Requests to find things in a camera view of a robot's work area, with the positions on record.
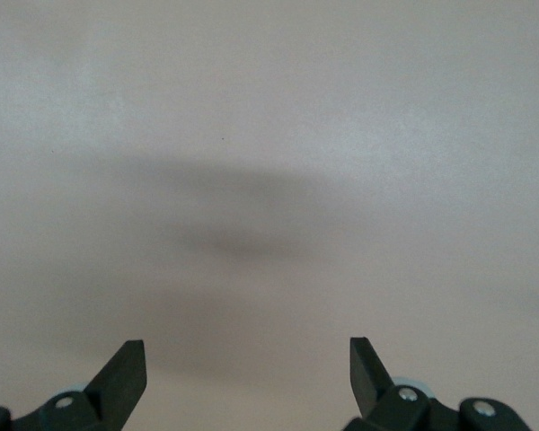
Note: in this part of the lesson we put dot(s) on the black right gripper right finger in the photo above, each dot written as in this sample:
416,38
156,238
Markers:
368,377

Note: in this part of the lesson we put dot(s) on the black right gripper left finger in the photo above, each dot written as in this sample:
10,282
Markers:
121,377

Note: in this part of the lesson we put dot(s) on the brown table cover cloth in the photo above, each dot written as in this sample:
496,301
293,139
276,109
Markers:
269,112

